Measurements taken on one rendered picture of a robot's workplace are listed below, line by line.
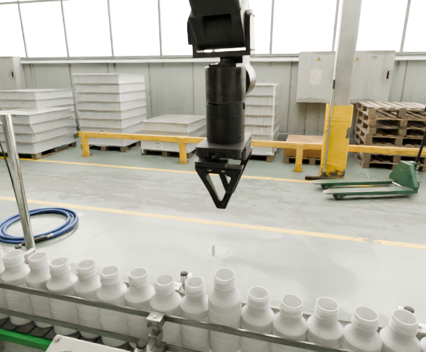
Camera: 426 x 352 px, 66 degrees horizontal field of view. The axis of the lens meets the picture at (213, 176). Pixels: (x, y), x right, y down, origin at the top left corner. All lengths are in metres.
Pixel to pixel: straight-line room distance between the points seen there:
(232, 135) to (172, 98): 7.63
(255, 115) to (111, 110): 2.84
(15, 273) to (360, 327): 0.67
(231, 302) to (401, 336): 0.27
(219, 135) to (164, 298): 0.33
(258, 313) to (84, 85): 6.68
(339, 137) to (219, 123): 4.60
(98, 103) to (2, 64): 3.98
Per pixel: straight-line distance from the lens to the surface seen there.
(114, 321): 0.73
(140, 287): 0.67
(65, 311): 0.79
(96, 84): 6.94
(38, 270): 0.79
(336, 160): 5.10
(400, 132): 6.05
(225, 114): 0.46
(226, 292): 0.59
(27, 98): 8.01
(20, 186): 1.48
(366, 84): 7.27
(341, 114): 4.98
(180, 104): 8.03
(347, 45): 5.12
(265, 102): 5.83
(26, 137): 6.89
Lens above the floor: 1.53
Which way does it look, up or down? 18 degrees down
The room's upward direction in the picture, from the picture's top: straight up
